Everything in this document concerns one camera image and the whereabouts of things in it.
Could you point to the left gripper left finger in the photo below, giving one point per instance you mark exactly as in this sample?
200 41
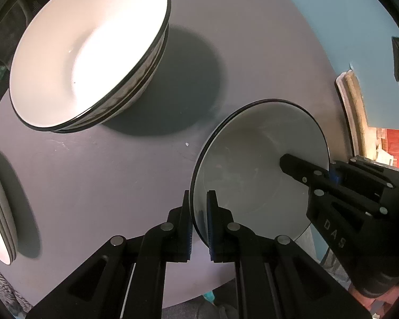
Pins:
124 278

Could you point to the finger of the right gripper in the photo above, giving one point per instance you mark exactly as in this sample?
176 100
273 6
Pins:
314 177

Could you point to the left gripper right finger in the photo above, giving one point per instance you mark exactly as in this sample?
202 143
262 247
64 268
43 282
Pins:
275 278

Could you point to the white bowl black rim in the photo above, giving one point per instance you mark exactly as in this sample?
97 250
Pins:
76 54

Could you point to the person's right hand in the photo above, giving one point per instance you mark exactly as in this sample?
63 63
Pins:
389 299

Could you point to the wooden framed board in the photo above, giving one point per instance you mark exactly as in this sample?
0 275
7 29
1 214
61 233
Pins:
349 91

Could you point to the striped garment on bed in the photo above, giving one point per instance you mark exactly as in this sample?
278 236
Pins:
14 302

